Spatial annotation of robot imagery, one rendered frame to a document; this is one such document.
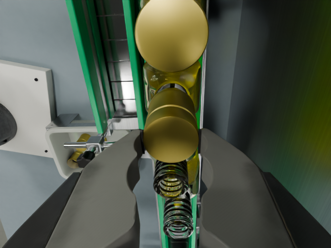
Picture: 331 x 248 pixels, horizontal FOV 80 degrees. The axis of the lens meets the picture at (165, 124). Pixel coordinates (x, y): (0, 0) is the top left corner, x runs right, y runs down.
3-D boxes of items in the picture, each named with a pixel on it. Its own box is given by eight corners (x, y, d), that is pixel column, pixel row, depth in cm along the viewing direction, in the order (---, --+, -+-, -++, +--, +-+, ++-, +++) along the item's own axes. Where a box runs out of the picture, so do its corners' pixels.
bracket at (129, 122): (151, 117, 50) (148, 132, 44) (114, 118, 51) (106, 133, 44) (149, 104, 48) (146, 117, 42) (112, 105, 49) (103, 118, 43)
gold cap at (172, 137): (193, 129, 16) (199, 165, 12) (150, 130, 16) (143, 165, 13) (195, 87, 15) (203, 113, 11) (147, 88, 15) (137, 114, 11)
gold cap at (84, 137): (82, 143, 60) (75, 152, 56) (79, 133, 59) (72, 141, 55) (93, 143, 60) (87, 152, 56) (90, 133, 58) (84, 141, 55)
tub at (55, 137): (141, 160, 65) (137, 180, 57) (74, 161, 66) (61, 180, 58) (135, 111, 56) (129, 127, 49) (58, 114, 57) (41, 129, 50)
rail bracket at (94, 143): (156, 131, 44) (150, 170, 33) (82, 133, 45) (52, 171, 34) (155, 119, 42) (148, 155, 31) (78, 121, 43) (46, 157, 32)
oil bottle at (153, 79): (188, 70, 38) (202, 126, 19) (158, 71, 38) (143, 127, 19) (188, 38, 35) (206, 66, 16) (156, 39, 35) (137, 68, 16)
